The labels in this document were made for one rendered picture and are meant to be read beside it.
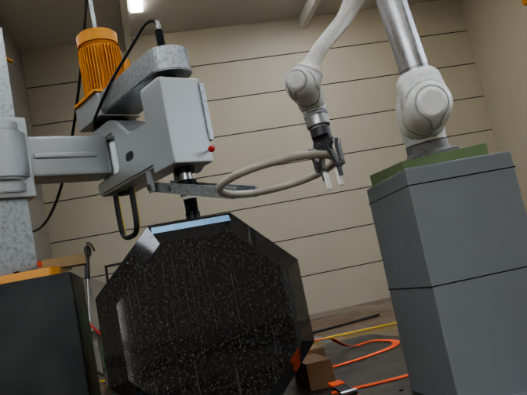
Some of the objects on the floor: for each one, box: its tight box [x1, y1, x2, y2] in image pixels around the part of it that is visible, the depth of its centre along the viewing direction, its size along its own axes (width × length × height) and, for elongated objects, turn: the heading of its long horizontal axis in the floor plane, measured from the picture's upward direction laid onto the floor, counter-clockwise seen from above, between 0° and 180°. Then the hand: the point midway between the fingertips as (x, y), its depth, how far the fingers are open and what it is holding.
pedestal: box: [0, 272, 101, 395], centre depth 294 cm, size 66×66×74 cm
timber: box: [295, 353, 336, 392], centre depth 287 cm, size 30×12×12 cm, turn 135°
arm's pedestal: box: [367, 151, 527, 395], centre depth 224 cm, size 50×50×80 cm
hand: (333, 179), depth 227 cm, fingers closed on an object, 4 cm apart
